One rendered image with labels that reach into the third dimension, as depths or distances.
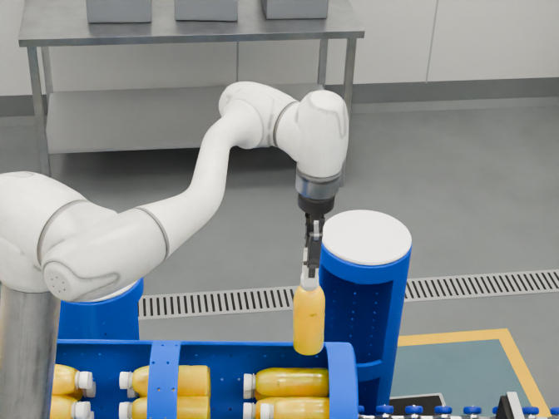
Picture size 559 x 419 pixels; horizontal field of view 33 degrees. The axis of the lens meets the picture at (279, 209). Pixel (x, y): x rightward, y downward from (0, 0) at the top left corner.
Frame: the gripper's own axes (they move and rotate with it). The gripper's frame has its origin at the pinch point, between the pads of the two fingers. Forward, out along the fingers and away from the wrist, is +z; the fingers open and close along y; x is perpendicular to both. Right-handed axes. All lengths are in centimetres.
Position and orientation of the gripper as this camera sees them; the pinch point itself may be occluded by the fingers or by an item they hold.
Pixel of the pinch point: (310, 268)
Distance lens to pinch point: 204.8
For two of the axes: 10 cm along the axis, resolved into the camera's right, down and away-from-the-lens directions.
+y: -0.3, -5.7, 8.2
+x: -10.0, -0.3, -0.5
